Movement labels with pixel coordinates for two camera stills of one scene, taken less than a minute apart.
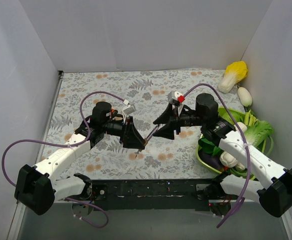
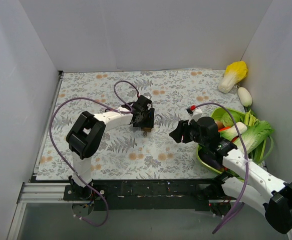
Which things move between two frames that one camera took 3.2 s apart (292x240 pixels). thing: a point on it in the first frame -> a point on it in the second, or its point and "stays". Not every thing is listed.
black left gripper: x=126 y=131 -> x=147 y=118
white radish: x=245 y=97 stays
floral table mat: x=147 y=93 stays
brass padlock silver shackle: x=152 y=132 -> x=147 y=129
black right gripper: x=175 y=122 -> x=184 y=133
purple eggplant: x=214 y=161 stays
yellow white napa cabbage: x=235 y=72 stays
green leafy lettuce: x=258 y=131 stays
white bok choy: x=242 y=126 stays
